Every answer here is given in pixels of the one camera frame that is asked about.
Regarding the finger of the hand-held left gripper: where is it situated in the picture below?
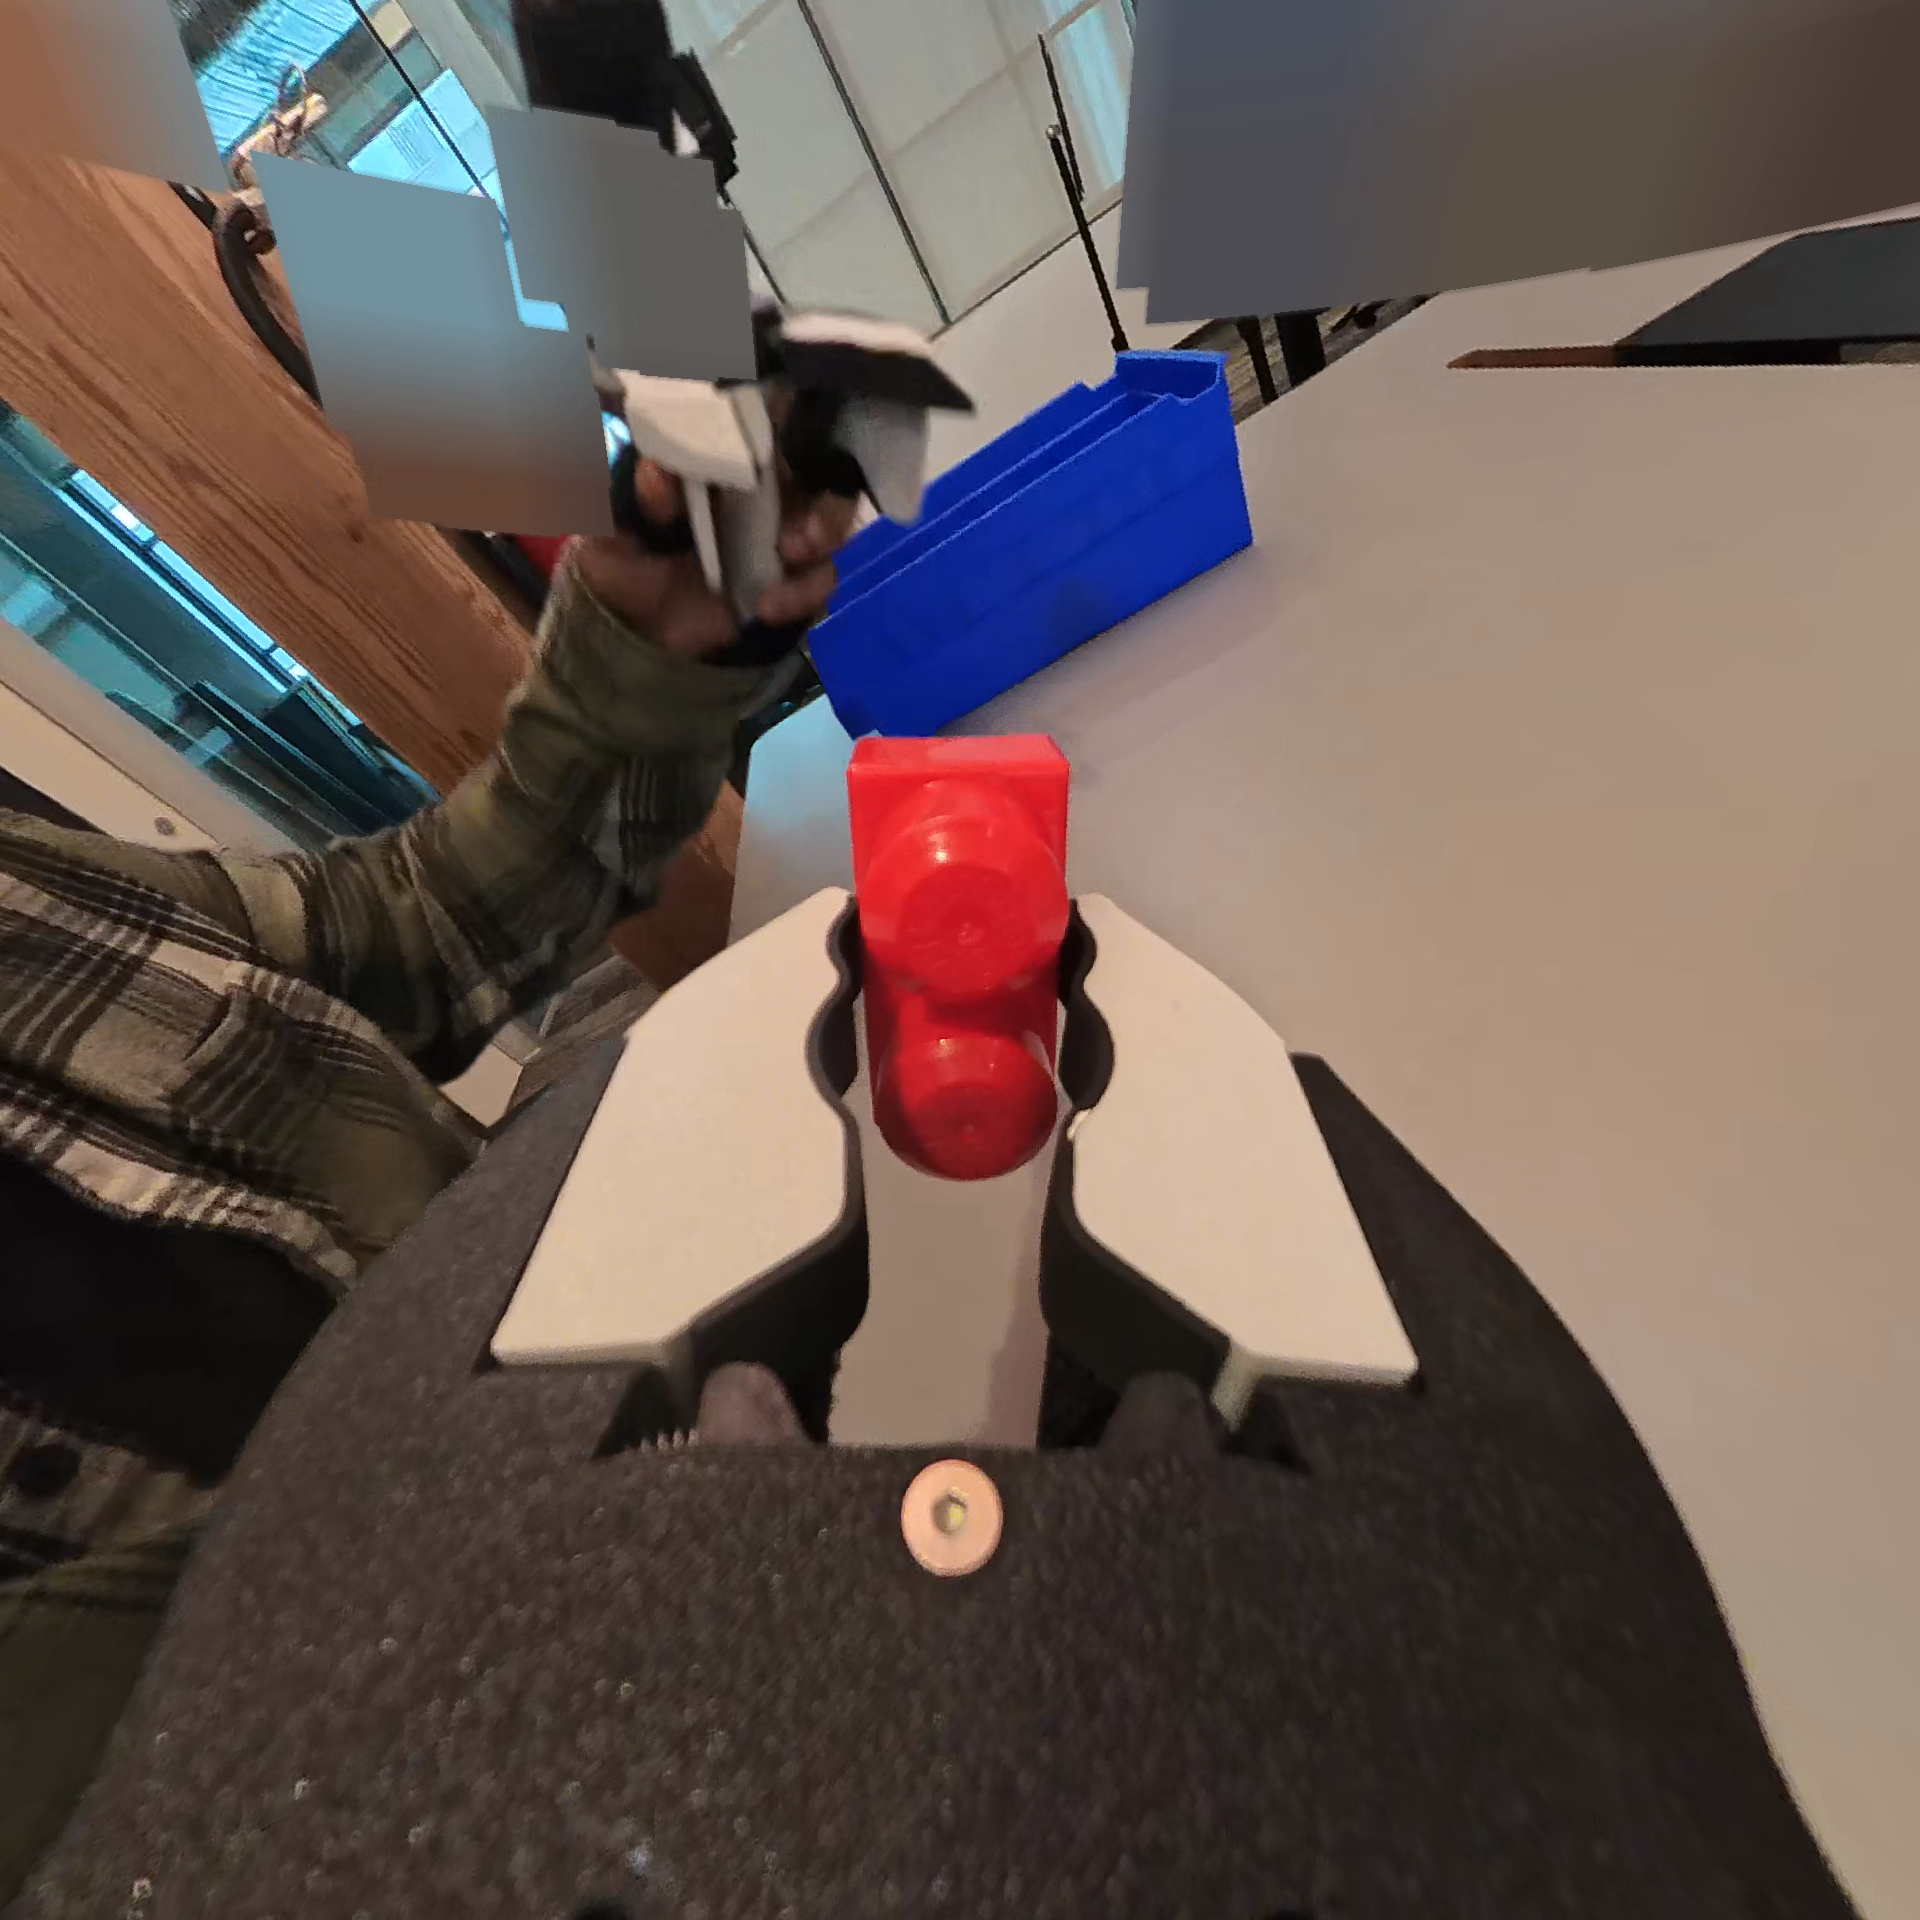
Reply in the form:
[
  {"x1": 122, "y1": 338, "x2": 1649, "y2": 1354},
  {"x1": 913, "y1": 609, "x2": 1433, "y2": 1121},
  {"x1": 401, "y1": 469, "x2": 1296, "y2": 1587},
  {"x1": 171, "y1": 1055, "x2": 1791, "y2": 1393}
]
[
  {"x1": 769, "y1": 307, "x2": 980, "y2": 418},
  {"x1": 835, "y1": 402, "x2": 937, "y2": 522}
]

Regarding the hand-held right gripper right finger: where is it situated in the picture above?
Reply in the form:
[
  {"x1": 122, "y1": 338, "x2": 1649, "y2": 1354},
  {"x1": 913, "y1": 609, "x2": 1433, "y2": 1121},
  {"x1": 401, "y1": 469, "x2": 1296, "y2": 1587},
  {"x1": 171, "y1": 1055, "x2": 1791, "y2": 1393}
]
[{"x1": 1039, "y1": 892, "x2": 1423, "y2": 1428}]

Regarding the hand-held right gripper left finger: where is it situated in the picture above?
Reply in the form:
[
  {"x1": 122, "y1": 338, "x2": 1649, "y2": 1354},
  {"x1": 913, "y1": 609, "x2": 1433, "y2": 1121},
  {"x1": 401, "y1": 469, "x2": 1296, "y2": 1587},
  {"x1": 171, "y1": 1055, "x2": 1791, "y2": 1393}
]
[{"x1": 488, "y1": 888, "x2": 872, "y2": 1412}]

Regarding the blue plastic bin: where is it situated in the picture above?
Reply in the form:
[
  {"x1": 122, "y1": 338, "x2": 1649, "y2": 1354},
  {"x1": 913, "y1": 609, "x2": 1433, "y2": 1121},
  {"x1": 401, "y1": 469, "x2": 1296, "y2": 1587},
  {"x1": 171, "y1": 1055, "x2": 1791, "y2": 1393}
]
[{"x1": 806, "y1": 348, "x2": 1255, "y2": 732}]

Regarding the red two-stud mega block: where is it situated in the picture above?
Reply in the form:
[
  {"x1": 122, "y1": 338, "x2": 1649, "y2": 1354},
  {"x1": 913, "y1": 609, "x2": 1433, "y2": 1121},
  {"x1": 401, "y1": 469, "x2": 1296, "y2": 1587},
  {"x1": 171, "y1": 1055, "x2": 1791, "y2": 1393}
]
[{"x1": 845, "y1": 734, "x2": 1072, "y2": 1182}]

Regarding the person's left forearm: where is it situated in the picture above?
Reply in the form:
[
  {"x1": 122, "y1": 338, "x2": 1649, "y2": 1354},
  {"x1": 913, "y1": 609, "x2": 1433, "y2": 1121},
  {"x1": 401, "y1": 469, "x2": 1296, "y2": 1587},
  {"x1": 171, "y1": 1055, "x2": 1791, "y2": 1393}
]
[{"x1": 225, "y1": 563, "x2": 774, "y2": 1083}]

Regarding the person's left hand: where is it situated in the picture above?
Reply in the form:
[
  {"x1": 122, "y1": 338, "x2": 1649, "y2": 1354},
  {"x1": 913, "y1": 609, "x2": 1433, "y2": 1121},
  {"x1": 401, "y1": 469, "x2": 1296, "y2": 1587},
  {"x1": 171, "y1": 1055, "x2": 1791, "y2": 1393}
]
[{"x1": 574, "y1": 457, "x2": 865, "y2": 671}]

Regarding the black tripod stand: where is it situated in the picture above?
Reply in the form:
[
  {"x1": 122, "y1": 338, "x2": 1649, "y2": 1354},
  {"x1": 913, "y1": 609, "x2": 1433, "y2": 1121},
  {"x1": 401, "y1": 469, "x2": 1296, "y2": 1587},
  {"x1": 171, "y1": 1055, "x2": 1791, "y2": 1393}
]
[{"x1": 1039, "y1": 32, "x2": 1135, "y2": 363}]

